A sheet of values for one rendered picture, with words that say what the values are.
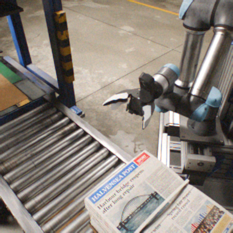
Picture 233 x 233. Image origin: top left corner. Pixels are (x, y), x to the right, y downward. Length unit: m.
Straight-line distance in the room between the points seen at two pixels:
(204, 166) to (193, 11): 0.73
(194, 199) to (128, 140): 1.58
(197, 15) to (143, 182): 0.66
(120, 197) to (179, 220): 0.19
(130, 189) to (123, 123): 1.74
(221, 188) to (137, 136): 0.91
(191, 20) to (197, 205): 0.69
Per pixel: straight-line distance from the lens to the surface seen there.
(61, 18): 1.44
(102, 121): 2.51
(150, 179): 0.83
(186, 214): 0.79
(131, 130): 2.42
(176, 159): 1.97
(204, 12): 1.04
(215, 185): 1.91
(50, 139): 1.30
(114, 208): 0.77
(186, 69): 1.17
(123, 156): 1.17
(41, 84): 1.72
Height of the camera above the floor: 1.72
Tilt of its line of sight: 41 degrees down
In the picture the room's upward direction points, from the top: straight up
